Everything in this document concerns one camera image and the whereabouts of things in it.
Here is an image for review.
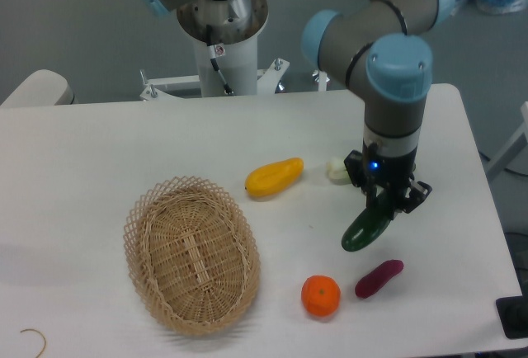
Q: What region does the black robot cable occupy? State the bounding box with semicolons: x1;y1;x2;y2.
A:
205;23;235;96

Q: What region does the white frame at right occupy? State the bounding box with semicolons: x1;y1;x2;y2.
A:
484;102;527;181

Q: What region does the woven wicker basket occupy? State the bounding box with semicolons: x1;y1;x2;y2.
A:
124;176;260;337

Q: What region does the tan rubber band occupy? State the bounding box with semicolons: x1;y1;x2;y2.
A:
19;328;48;354

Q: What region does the orange tangerine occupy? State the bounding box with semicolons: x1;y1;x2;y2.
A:
301;275;341;318

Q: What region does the white chair armrest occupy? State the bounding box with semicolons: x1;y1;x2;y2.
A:
1;69;78;109

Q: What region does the dark green cucumber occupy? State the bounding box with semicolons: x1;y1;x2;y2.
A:
341;191;392;252

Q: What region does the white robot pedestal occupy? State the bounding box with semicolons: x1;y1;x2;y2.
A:
140;0;290;101

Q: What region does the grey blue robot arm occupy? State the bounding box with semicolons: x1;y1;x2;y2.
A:
144;0;455;218

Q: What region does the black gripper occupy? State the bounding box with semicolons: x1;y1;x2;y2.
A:
344;137;432;221

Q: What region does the purple sweet potato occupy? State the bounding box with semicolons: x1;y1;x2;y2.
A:
355;259;404;299

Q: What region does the green bok choy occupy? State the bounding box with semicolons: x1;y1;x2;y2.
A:
326;158;351;185

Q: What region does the yellow papaya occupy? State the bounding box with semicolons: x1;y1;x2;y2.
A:
244;158;304;198

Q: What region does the black device at edge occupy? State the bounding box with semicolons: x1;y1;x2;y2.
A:
496;296;527;340

